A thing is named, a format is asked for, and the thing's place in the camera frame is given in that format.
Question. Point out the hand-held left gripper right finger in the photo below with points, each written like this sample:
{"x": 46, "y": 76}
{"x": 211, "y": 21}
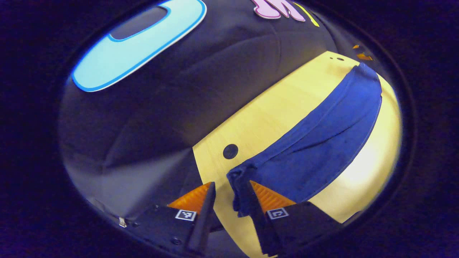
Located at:
{"x": 269, "y": 233}

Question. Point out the blue denim jeans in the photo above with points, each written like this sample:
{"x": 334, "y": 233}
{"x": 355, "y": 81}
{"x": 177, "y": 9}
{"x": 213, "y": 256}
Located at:
{"x": 322, "y": 143}

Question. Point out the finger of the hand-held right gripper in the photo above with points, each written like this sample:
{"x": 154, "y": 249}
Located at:
{"x": 364, "y": 56}

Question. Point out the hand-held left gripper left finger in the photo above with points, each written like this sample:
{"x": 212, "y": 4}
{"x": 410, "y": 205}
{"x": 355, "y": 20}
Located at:
{"x": 204, "y": 222}

